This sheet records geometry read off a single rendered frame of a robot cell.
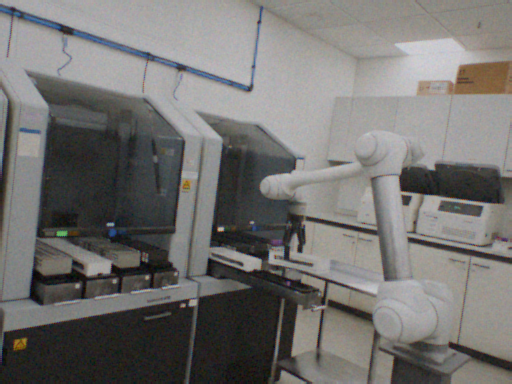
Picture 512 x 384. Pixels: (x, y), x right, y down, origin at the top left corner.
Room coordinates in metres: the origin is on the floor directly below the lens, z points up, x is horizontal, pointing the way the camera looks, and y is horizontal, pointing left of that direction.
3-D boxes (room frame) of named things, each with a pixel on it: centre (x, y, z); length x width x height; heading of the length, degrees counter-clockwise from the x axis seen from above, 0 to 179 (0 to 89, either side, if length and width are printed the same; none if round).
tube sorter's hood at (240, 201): (2.64, 0.18, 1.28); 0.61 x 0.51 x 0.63; 139
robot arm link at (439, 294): (1.68, -0.70, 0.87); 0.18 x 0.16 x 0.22; 134
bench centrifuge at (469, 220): (4.03, -1.84, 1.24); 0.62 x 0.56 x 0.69; 139
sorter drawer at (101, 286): (1.93, 0.80, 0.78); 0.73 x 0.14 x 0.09; 49
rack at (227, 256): (2.25, 0.08, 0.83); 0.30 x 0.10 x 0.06; 49
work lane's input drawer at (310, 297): (2.13, -0.05, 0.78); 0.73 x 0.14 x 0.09; 49
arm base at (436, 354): (1.70, -0.72, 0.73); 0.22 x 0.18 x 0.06; 139
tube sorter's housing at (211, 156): (2.77, 0.33, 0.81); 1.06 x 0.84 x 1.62; 49
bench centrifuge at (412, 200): (4.41, -1.40, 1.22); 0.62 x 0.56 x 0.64; 137
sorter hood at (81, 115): (1.99, 0.75, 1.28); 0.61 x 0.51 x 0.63; 139
